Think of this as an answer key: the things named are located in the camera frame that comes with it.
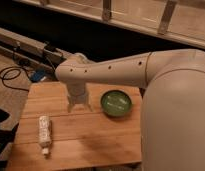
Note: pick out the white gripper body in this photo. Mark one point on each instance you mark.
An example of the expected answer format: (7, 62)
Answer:
(77, 93)

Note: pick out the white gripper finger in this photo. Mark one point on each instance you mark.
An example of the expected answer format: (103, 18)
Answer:
(88, 106)
(69, 107)

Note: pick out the clear plastic bottle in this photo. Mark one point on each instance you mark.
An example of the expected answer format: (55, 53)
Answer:
(45, 134)

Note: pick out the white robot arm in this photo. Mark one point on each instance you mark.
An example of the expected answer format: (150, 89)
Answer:
(173, 107)

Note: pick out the green ceramic bowl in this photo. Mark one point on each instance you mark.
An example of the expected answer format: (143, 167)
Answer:
(116, 103)

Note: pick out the blue object on floor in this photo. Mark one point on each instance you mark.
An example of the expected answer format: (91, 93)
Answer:
(37, 76)

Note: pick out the black power adapter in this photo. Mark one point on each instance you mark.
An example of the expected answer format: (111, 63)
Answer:
(49, 48)

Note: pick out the dark chair at left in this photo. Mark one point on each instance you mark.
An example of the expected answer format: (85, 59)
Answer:
(6, 136)

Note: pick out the metal window frame rail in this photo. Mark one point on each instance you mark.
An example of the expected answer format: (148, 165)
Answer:
(181, 21)

